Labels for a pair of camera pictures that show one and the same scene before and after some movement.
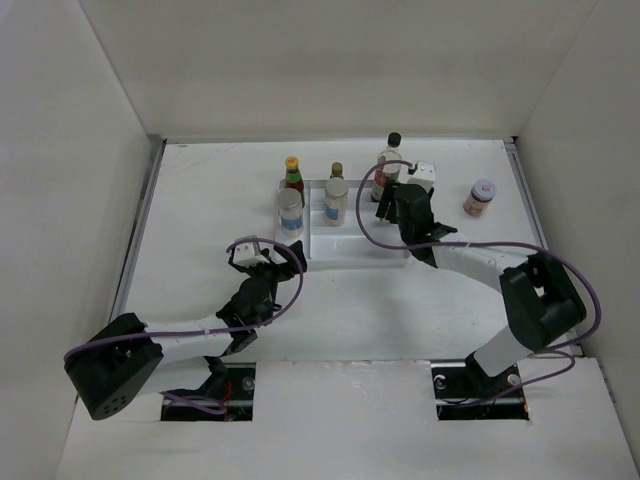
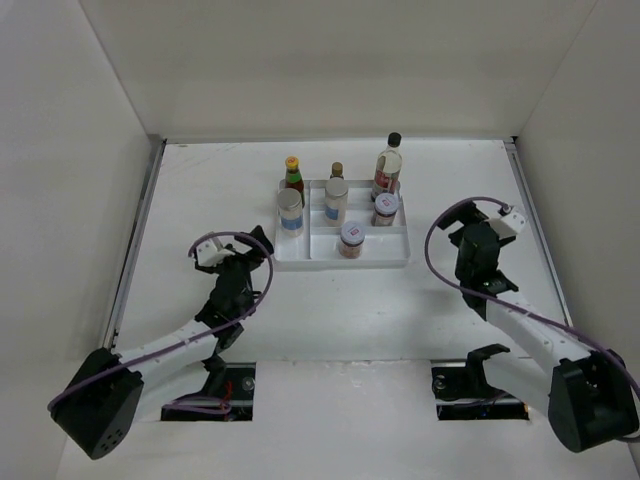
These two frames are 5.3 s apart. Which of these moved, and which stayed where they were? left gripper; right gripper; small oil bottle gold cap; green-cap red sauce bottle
Moved: left gripper; right gripper
Stayed: small oil bottle gold cap; green-cap red sauce bottle
